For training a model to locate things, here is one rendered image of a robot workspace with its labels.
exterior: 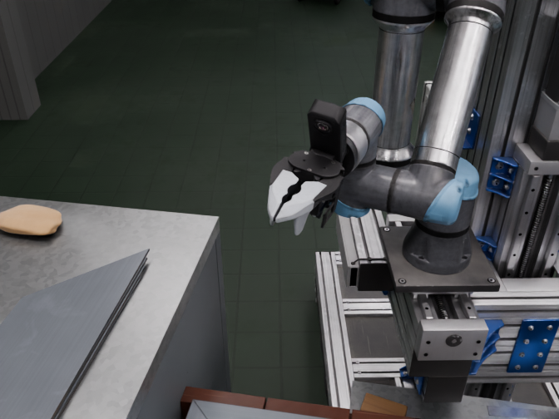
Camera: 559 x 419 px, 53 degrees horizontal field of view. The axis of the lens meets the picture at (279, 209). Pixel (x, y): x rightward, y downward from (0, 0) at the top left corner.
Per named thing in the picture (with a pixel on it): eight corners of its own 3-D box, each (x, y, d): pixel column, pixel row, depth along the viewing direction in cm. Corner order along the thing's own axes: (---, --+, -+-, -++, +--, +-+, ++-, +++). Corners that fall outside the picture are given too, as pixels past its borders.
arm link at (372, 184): (383, 230, 95) (389, 173, 89) (320, 214, 99) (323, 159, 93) (395, 207, 101) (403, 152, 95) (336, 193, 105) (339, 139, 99)
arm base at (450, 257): (396, 234, 135) (401, 199, 130) (459, 234, 135) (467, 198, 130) (409, 274, 122) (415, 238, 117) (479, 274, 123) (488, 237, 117)
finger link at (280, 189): (269, 248, 70) (299, 211, 77) (275, 211, 67) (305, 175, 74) (247, 240, 71) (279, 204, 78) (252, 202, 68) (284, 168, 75)
